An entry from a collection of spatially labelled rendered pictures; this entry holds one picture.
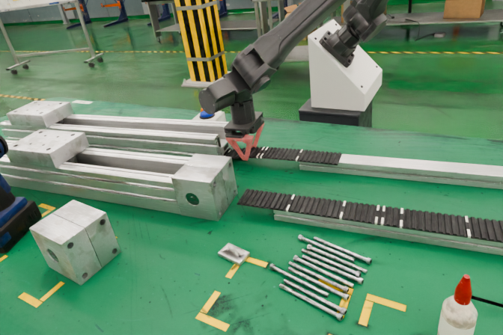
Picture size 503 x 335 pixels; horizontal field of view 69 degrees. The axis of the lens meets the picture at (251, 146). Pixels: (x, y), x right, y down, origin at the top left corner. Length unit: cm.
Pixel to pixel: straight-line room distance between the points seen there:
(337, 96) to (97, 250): 81
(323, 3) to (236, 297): 55
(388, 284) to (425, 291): 5
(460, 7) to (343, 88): 435
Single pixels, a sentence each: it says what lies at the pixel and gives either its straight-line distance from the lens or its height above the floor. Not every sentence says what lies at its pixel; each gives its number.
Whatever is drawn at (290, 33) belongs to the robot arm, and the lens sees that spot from 76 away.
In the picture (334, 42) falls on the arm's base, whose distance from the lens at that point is 117.
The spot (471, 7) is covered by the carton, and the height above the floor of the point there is 35.
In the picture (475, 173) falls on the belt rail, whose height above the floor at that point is 81.
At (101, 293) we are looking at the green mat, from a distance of 70.
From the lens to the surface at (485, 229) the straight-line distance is 71.
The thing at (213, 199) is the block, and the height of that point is 84.
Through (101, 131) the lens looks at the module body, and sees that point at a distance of 111.
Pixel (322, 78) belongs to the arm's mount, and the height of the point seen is 88.
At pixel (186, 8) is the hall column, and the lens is 411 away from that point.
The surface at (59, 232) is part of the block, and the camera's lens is 71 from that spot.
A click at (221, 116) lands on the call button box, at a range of 109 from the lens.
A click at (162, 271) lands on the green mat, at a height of 78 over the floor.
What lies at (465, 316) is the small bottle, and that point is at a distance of 53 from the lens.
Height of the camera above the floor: 125
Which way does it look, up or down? 28 degrees down
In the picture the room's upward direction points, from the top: 8 degrees counter-clockwise
